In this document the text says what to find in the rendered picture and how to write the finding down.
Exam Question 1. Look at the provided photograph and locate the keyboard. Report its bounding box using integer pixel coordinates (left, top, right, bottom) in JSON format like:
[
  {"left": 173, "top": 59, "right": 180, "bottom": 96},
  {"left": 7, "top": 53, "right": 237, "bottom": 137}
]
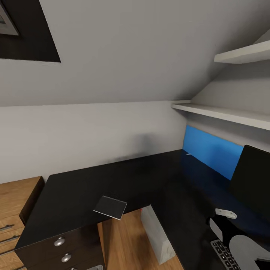
[{"left": 210, "top": 239, "right": 241, "bottom": 270}]

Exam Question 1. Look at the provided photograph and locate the monitor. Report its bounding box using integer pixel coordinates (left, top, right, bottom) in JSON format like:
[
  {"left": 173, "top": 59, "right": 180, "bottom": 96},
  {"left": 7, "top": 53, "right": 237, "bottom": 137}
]
[{"left": 227, "top": 145, "right": 270, "bottom": 243}]

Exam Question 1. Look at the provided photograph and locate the notebook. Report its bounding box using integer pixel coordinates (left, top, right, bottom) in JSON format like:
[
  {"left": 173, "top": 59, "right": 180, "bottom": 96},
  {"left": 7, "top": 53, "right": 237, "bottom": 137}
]
[{"left": 93, "top": 196, "right": 127, "bottom": 220}]

